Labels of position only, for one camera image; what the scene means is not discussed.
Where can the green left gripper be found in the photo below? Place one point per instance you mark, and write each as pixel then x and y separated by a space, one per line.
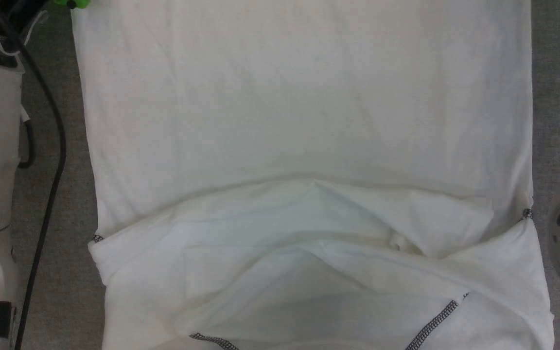
pixel 73 3

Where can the white garment with black stitching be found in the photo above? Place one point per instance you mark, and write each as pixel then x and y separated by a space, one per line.
pixel 309 146

